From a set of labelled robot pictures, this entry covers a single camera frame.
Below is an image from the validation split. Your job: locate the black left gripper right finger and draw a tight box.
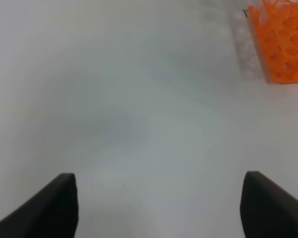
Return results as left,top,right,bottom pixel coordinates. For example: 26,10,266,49
240,171,298,238

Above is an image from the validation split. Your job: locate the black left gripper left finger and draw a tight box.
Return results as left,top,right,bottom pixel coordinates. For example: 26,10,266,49
0,173,78,238

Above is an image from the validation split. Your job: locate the orange test tube rack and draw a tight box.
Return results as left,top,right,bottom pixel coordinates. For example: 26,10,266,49
245,0,298,84

